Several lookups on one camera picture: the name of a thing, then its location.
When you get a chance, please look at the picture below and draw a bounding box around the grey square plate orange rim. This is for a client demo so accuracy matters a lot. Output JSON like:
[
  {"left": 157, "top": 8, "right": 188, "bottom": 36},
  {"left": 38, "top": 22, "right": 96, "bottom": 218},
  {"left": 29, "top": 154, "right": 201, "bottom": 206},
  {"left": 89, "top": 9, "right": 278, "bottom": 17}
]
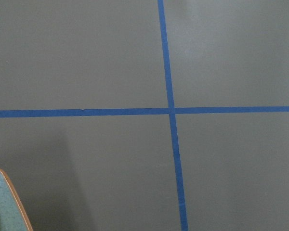
[{"left": 0, "top": 169, "right": 33, "bottom": 231}]

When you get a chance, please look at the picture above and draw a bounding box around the brown paper table cover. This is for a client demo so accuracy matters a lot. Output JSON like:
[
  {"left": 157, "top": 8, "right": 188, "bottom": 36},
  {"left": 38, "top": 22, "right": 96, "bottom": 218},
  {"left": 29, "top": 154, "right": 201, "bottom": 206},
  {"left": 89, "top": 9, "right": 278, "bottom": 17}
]
[{"left": 0, "top": 0, "right": 289, "bottom": 231}]

